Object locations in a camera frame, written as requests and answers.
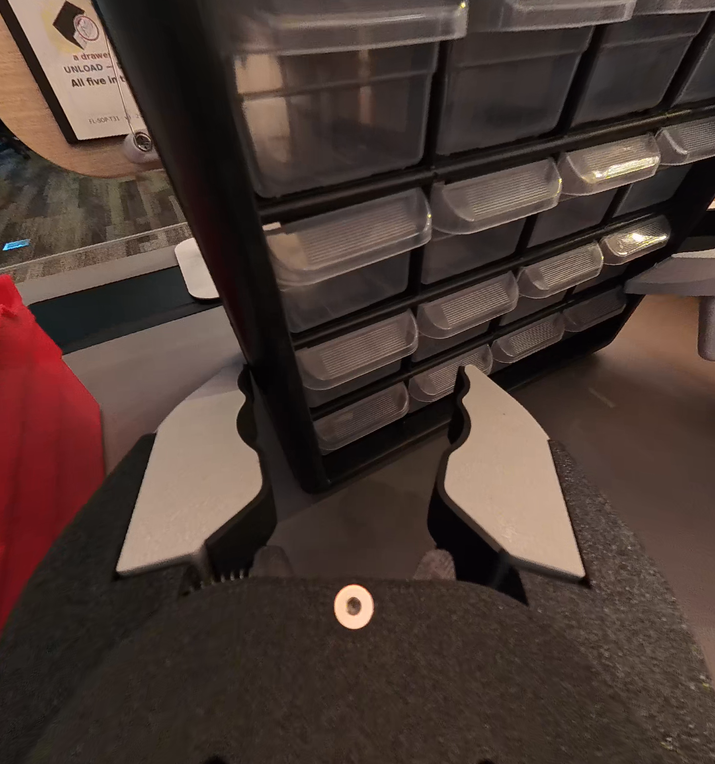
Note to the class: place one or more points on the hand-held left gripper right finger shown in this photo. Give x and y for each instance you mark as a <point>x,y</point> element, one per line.
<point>507,478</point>

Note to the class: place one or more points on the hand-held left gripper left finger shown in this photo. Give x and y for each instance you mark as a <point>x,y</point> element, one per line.
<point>196,478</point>

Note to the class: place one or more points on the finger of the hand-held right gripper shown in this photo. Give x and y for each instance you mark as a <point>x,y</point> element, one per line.
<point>692,272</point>

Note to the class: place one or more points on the red plastic bin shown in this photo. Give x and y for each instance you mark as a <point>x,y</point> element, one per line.
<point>29,442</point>

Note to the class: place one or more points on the black drawer cabinet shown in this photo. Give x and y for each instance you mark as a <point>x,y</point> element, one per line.
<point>214,179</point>

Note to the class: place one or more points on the printed instruction sheet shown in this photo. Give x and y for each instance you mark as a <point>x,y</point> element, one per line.
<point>77,60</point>

